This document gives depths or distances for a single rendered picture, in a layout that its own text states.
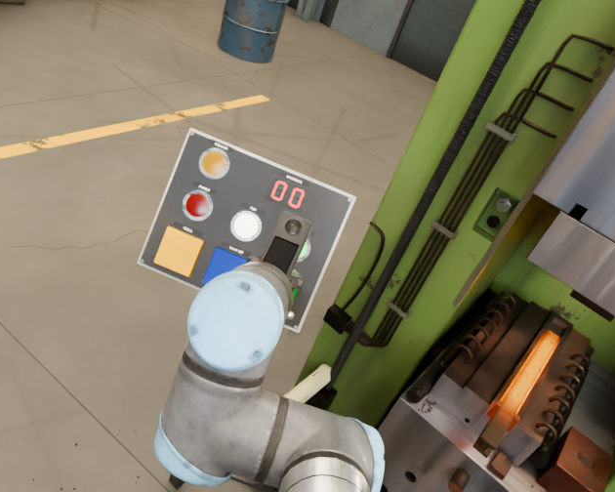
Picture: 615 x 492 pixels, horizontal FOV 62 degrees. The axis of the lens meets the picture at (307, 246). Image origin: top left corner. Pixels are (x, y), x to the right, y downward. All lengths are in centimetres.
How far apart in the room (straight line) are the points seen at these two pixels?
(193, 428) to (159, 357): 158
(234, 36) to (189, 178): 438
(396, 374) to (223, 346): 83
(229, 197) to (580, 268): 60
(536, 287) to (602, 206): 63
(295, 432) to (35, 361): 163
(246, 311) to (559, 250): 53
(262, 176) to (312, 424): 54
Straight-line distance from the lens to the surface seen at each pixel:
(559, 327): 137
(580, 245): 86
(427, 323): 118
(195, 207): 99
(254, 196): 97
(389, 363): 129
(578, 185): 84
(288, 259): 69
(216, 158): 99
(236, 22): 530
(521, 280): 144
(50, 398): 201
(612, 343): 145
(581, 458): 111
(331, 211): 96
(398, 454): 113
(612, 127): 82
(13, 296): 233
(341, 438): 56
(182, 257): 100
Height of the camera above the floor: 164
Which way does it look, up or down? 35 degrees down
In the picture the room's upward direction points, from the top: 22 degrees clockwise
